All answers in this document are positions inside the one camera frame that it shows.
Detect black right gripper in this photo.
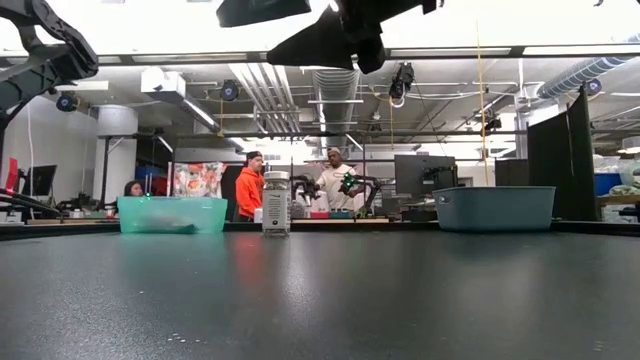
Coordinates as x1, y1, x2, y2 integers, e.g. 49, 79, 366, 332
215, 0, 439, 75

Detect white-cap spice jar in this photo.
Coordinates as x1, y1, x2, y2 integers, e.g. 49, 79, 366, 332
261, 170, 292, 236

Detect white ceiling unit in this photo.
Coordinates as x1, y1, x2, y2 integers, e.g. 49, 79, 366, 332
140, 67, 187, 96

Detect floral cloth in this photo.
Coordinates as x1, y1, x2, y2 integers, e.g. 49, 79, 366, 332
170, 161, 228, 199

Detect dark computer monitor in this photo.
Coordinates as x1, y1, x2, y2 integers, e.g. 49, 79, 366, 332
22, 164, 58, 197
393, 154, 457, 199

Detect teal plastic bin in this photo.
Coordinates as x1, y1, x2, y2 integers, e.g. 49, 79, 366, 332
117, 195, 229, 235

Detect blue-grey plastic bin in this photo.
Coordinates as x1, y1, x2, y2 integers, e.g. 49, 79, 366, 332
432, 185, 557, 232

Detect black partition panel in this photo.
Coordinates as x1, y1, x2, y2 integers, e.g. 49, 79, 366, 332
527, 84, 599, 221

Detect blue storage tub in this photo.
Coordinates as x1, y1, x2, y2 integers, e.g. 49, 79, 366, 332
593, 172, 624, 197

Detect silver ventilation duct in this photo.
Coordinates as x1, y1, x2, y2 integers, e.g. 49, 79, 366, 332
312, 68, 361, 151

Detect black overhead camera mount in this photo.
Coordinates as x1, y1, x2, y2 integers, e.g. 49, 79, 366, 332
388, 62, 416, 109

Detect yellow hanging cord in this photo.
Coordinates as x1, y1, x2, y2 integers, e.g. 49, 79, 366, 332
474, 19, 490, 187

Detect black table frame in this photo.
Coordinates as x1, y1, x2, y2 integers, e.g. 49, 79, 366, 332
0, 219, 640, 237

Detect black overhead light frame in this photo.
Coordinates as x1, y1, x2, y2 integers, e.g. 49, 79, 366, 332
0, 44, 640, 69

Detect insulated ceiling duct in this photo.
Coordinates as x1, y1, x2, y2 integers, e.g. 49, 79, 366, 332
537, 34, 640, 100

